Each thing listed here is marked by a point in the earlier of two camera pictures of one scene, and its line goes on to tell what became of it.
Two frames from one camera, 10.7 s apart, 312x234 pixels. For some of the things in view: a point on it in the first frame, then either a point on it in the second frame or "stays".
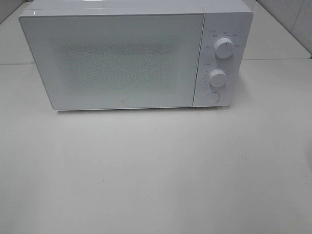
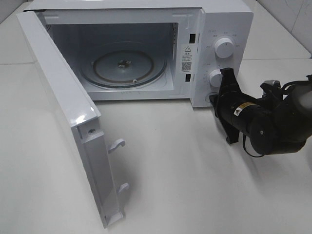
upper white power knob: [224, 48] stays
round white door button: [212, 97] stays
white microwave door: [123, 61] -> [83, 114]
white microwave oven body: [134, 54] stays
